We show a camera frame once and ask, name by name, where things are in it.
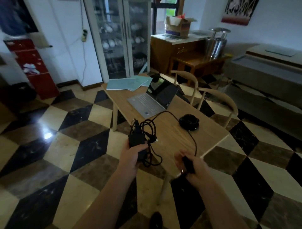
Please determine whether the person's right forearm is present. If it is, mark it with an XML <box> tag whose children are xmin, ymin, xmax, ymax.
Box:
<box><xmin>193</xmin><ymin>177</ymin><xmax>250</xmax><ymax>229</ymax></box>

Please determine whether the dark framed window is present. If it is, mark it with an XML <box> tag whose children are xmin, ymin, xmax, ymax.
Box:
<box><xmin>151</xmin><ymin>0</ymin><xmax>185</xmax><ymax>35</ymax></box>

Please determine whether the person's right hand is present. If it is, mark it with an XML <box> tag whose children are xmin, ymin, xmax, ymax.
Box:
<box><xmin>174</xmin><ymin>149</ymin><xmax>213</xmax><ymax>189</ymax></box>

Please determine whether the stainless steel urn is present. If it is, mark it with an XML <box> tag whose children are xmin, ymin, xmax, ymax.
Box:
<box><xmin>204</xmin><ymin>27</ymin><xmax>232</xmax><ymax>61</ymax></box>

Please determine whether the light wooden chair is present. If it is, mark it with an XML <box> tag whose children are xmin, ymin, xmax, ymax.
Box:
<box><xmin>170</xmin><ymin>70</ymin><xmax>199</xmax><ymax>106</ymax></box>
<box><xmin>197</xmin><ymin>87</ymin><xmax>239</xmax><ymax>129</ymax></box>

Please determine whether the black power adapter brick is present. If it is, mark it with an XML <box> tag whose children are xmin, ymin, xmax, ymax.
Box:
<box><xmin>128</xmin><ymin>120</ymin><xmax>148</xmax><ymax>161</ymax></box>

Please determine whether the black plug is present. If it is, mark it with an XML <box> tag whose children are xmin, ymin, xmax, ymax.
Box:
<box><xmin>181</xmin><ymin>155</ymin><xmax>196</xmax><ymax>175</ymax></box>

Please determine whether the person's black shoe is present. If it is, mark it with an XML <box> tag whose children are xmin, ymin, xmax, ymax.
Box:
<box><xmin>149</xmin><ymin>211</ymin><xmax>163</xmax><ymax>229</ymax></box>

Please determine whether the grey chest freezer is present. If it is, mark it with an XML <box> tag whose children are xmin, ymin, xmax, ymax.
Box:
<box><xmin>224</xmin><ymin>43</ymin><xmax>302</xmax><ymax>109</ymax></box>

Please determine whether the light wooden table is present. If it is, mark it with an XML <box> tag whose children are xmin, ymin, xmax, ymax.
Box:
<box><xmin>101</xmin><ymin>73</ymin><xmax>230</xmax><ymax>206</ymax></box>

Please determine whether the person's left hand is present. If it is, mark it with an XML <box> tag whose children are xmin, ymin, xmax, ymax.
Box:
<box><xmin>117</xmin><ymin>139</ymin><xmax>149</xmax><ymax>175</ymax></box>

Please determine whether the black coiled cable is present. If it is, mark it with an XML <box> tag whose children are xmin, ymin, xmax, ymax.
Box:
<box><xmin>178</xmin><ymin>114</ymin><xmax>200</xmax><ymax>156</ymax></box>

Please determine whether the brown wooden sideboard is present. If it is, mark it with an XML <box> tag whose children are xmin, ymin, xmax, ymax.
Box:
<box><xmin>150</xmin><ymin>34</ymin><xmax>208</xmax><ymax>75</ymax></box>

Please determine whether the pale blue paper sheet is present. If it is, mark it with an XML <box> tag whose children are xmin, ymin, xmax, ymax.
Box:
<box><xmin>106</xmin><ymin>78</ymin><xmax>142</xmax><ymax>91</ymax></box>
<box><xmin>128</xmin><ymin>75</ymin><xmax>153</xmax><ymax>92</ymax></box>

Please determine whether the silver laptop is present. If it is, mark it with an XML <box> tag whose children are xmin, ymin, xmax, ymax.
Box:
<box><xmin>127</xmin><ymin>76</ymin><xmax>179</xmax><ymax>119</ymax></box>

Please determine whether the black power cord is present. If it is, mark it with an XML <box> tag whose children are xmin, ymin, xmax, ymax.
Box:
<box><xmin>131</xmin><ymin>110</ymin><xmax>180</xmax><ymax>168</ymax></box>

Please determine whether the white power strip cable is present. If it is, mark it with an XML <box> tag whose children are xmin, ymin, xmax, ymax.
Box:
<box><xmin>80</xmin><ymin>0</ymin><xmax>87</xmax><ymax>86</ymax></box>

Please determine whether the person's left forearm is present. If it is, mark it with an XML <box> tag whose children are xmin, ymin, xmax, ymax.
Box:
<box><xmin>73</xmin><ymin>167</ymin><xmax>138</xmax><ymax>229</ymax></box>

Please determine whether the glass door display cabinet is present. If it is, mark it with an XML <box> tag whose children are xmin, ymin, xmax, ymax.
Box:
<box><xmin>84</xmin><ymin>0</ymin><xmax>152</xmax><ymax>83</ymax></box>

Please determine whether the low brown wooden table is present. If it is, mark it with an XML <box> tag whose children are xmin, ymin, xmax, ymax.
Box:
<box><xmin>168</xmin><ymin>55</ymin><xmax>229</xmax><ymax>86</ymax></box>

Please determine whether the dark wall poster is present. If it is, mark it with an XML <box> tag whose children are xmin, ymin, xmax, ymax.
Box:
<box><xmin>221</xmin><ymin>0</ymin><xmax>260</xmax><ymax>26</ymax></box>

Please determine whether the dark blue wall picture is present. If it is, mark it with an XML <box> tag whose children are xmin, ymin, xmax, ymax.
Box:
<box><xmin>0</xmin><ymin>0</ymin><xmax>39</xmax><ymax>36</ymax></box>

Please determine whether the open cardboard box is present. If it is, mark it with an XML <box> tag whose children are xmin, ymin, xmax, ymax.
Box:
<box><xmin>164</xmin><ymin>14</ymin><xmax>198</xmax><ymax>39</ymax></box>

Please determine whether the red cabinet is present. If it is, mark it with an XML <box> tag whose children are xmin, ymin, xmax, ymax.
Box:
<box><xmin>3</xmin><ymin>39</ymin><xmax>60</xmax><ymax>100</ymax></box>

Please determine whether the black bag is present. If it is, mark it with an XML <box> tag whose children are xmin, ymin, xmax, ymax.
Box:
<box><xmin>0</xmin><ymin>82</ymin><xmax>37</xmax><ymax>114</ymax></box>

